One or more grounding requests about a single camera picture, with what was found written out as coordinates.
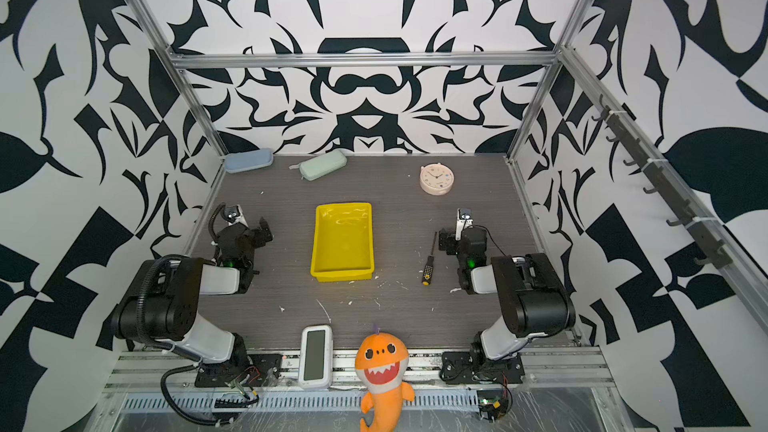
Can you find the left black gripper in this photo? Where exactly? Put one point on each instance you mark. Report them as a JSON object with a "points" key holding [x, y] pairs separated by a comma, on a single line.
{"points": [[252, 237]]}

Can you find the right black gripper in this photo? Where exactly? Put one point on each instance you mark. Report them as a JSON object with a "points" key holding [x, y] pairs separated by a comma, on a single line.
{"points": [[452, 239]]}

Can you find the black yellow screwdriver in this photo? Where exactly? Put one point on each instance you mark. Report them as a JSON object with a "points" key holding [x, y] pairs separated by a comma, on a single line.
{"points": [[428, 269]]}

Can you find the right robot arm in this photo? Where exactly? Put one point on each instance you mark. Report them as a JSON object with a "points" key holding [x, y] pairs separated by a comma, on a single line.
{"points": [[533, 304]]}

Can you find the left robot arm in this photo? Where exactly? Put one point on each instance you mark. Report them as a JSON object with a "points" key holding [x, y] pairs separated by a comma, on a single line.
{"points": [[161, 307]]}

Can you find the yellow plastic bin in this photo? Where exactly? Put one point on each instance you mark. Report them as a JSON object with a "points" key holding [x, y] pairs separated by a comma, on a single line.
{"points": [[343, 246]]}

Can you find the pink round clock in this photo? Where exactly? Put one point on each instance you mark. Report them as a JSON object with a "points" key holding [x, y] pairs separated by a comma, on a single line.
{"points": [[436, 179]]}

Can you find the green pencil case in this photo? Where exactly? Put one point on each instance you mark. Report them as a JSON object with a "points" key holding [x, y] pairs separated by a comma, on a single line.
{"points": [[321, 165]]}

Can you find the blue pencil case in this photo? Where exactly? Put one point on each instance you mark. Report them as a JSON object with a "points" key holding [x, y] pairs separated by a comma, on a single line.
{"points": [[248, 161]]}

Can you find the white digital scale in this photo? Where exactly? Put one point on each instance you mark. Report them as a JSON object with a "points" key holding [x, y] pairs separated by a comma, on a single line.
{"points": [[316, 357]]}

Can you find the orange shark plush toy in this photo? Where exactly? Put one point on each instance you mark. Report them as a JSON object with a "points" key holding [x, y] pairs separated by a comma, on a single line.
{"points": [[380, 364]]}

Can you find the aluminium frame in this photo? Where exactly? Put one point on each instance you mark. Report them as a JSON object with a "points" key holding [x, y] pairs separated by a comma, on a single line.
{"points": [[744, 275]]}

